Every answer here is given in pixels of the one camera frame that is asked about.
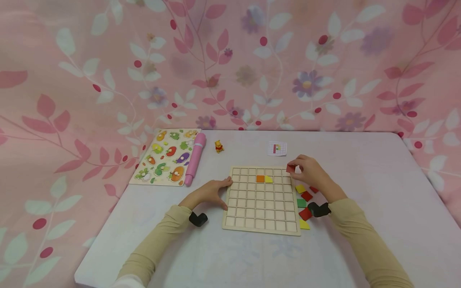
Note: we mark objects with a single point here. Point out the person's left forearm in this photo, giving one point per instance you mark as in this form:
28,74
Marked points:
158,244

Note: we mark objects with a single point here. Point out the red square tile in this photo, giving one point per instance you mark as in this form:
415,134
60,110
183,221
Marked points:
290,168

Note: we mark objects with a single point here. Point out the person's right hand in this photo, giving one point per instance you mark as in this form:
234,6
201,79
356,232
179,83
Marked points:
317,176

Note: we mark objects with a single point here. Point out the pile of coloured tiles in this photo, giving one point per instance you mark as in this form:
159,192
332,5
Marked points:
305,196

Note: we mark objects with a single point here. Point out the orange square tile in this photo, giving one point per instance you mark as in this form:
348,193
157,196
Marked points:
260,178

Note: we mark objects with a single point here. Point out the white pattern card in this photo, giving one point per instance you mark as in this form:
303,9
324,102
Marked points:
277,148

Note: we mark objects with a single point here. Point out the person's left thumb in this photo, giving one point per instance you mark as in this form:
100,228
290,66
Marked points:
222,202

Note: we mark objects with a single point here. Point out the black wrist band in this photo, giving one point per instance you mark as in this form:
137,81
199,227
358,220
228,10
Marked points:
318,209
198,219

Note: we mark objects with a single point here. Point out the wooden grid board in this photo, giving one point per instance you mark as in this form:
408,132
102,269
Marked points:
261,208

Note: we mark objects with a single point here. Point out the person's left fingers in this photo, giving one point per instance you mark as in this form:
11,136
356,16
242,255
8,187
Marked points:
223,184

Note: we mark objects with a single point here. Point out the yellow bear figurine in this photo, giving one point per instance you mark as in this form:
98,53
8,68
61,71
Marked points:
219,146

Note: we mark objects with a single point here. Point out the person's left hand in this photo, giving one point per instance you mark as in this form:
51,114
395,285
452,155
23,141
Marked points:
207,194

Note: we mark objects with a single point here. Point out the person's right forearm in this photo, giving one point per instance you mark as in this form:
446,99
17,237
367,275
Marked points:
367,240

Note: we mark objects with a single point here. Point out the person's right fingers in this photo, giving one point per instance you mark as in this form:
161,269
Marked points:
299,160

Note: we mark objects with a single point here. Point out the person's right thumb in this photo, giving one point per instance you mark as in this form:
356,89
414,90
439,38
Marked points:
299,172

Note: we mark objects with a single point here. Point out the vegetable peg puzzle board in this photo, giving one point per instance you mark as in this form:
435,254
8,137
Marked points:
166,158

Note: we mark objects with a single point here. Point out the pink cylinder pen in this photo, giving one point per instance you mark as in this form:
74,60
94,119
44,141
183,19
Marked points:
195,160

